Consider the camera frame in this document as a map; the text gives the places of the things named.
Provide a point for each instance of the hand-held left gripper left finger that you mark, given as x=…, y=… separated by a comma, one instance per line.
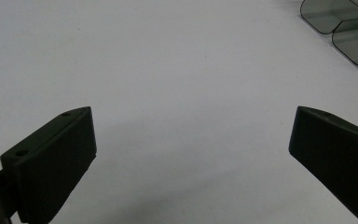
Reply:
x=51, y=161

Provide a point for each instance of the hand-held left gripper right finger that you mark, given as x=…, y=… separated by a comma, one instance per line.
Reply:
x=335, y=155

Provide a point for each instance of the clear grey plastic organizer tray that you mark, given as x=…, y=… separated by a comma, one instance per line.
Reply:
x=351, y=28

